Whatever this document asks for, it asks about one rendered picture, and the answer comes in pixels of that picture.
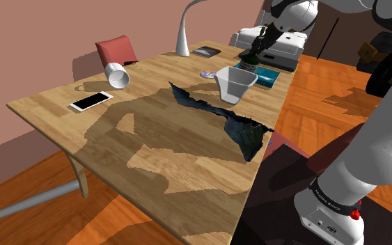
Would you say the white sofa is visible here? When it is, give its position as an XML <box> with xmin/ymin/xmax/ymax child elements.
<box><xmin>229</xmin><ymin>25</ymin><xmax>309</xmax><ymax>72</ymax></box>

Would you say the small potted plant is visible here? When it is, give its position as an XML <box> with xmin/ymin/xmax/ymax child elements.
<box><xmin>240</xmin><ymin>54</ymin><xmax>260</xmax><ymax>73</ymax></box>

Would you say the teal book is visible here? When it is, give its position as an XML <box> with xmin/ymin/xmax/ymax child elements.
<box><xmin>233</xmin><ymin>61</ymin><xmax>281</xmax><ymax>90</ymax></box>

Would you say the white square bowl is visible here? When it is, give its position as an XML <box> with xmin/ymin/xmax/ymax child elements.
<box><xmin>214</xmin><ymin>66</ymin><xmax>260</xmax><ymax>105</ymax></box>

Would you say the dark tablet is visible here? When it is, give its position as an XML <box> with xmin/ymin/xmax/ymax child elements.
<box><xmin>191</xmin><ymin>45</ymin><xmax>222</xmax><ymax>59</ymax></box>

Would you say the white desk lamp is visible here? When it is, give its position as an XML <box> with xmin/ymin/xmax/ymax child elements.
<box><xmin>175</xmin><ymin>0</ymin><xmax>211</xmax><ymax>58</ymax></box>

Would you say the dark crumpled cloth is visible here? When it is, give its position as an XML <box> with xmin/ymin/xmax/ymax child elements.
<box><xmin>168</xmin><ymin>81</ymin><xmax>275</xmax><ymax>164</ymax></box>

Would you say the wooden table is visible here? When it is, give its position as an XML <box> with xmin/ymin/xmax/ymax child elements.
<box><xmin>6</xmin><ymin>40</ymin><xmax>299</xmax><ymax>245</ymax></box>

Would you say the red chair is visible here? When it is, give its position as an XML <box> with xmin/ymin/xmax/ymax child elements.
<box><xmin>95</xmin><ymin>35</ymin><xmax>139</xmax><ymax>69</ymax></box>

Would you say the white mug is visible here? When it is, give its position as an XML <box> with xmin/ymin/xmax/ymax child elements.
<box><xmin>104</xmin><ymin>62</ymin><xmax>131</xmax><ymax>90</ymax></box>

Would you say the dark red robot stand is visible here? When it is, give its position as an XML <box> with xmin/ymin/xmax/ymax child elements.
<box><xmin>229</xmin><ymin>122</ymin><xmax>392</xmax><ymax>245</ymax></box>

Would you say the white smartphone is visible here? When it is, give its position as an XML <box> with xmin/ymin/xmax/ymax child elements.
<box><xmin>69</xmin><ymin>90</ymin><xmax>114</xmax><ymax>113</ymax></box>

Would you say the grey pole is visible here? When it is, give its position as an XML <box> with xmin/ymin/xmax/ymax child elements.
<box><xmin>0</xmin><ymin>179</ymin><xmax>81</xmax><ymax>227</ymax></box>

